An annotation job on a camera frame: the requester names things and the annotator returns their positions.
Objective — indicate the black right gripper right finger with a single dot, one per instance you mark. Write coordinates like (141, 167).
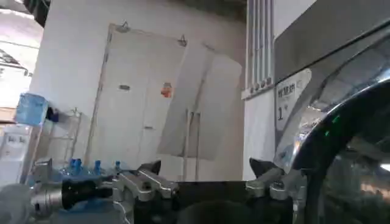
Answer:
(263, 182)

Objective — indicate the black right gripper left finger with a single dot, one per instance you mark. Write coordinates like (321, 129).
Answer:
(143, 182)

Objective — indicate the silver and black wrist connector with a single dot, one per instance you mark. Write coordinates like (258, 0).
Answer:
(73, 191)

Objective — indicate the white double door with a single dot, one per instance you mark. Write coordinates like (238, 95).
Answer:
(137, 100)

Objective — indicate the white number label sticker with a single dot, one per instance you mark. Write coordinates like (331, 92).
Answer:
(289, 97)

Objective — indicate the round glass dryer door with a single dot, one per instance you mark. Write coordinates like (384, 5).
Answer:
(350, 152)

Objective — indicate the orange door sign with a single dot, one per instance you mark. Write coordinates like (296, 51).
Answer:
(166, 90)

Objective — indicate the white water dispenser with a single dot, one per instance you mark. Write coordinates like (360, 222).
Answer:
(13, 152)

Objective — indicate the blue water dispenser bottle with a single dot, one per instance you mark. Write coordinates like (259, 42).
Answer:
(31, 109)

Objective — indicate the grey dryer machine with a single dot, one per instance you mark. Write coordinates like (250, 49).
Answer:
(323, 33)

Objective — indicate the white wall pipes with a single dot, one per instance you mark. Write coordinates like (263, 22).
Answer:
(259, 45)

